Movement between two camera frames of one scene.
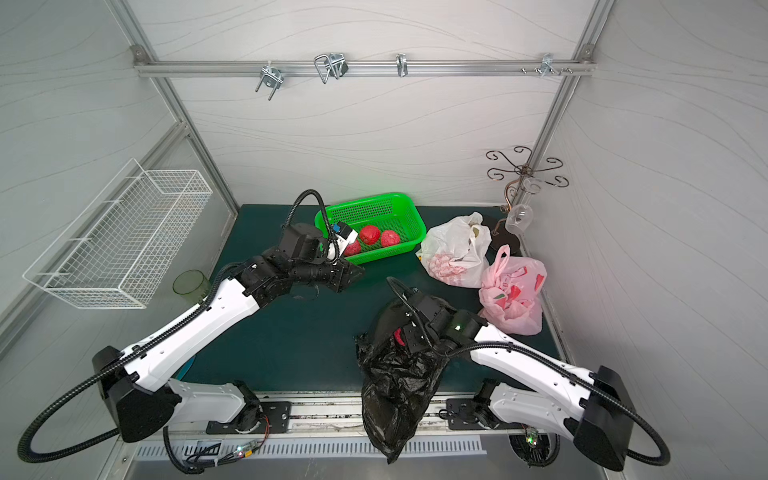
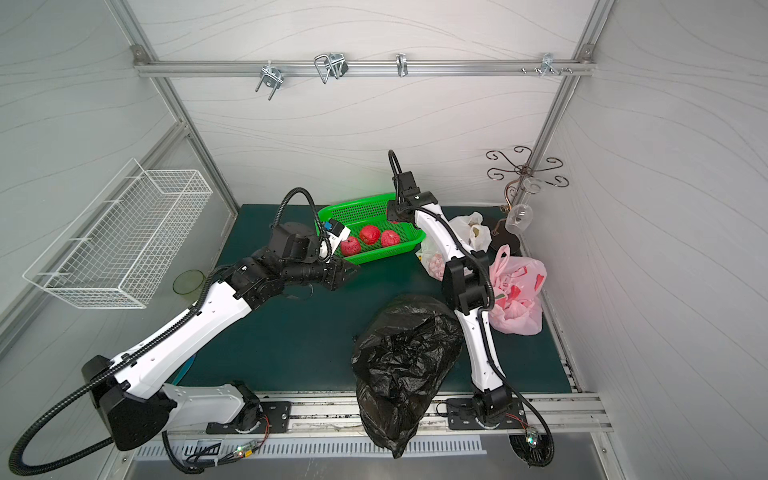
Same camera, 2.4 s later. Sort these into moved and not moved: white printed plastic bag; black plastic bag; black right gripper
Moved: black right gripper
Not moved: black plastic bag; white printed plastic bag
